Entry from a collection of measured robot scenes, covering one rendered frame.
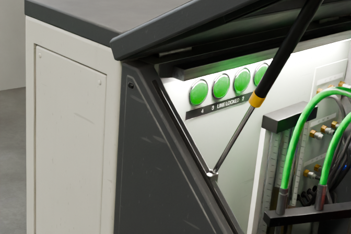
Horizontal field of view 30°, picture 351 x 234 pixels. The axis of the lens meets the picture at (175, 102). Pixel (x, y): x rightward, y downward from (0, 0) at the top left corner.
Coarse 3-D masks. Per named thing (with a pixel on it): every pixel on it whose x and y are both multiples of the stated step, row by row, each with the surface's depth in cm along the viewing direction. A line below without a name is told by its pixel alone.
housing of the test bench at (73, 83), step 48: (48, 0) 121; (96, 0) 124; (144, 0) 127; (48, 48) 119; (96, 48) 109; (48, 96) 123; (96, 96) 112; (48, 144) 126; (96, 144) 115; (48, 192) 130; (96, 192) 118
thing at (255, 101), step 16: (320, 0) 79; (304, 16) 81; (288, 32) 83; (304, 32) 83; (288, 48) 84; (272, 64) 86; (272, 80) 88; (256, 96) 90; (240, 128) 94; (208, 176) 100
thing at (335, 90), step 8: (328, 88) 115; (336, 88) 113; (344, 88) 111; (320, 96) 117; (328, 96) 116; (312, 104) 120; (304, 112) 122; (304, 120) 123; (296, 128) 125; (296, 136) 126; (296, 144) 127; (288, 152) 128; (288, 160) 129; (288, 168) 129; (288, 176) 130; (280, 192) 132
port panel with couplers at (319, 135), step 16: (336, 64) 148; (320, 80) 144; (336, 80) 150; (320, 112) 149; (336, 112) 155; (320, 128) 151; (336, 128) 155; (320, 144) 154; (304, 160) 150; (320, 160) 156; (304, 176) 153; (320, 176) 159
